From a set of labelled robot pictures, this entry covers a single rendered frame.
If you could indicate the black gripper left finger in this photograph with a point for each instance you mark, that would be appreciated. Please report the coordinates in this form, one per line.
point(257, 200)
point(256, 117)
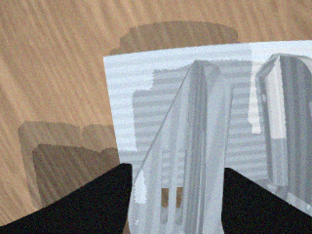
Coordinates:
point(98, 207)

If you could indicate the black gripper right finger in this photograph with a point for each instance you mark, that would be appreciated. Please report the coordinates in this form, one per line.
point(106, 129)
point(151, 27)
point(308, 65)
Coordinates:
point(250, 209)

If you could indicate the white curved jaw with gear teeth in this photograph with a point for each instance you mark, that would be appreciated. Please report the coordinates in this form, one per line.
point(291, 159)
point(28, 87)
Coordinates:
point(198, 120)

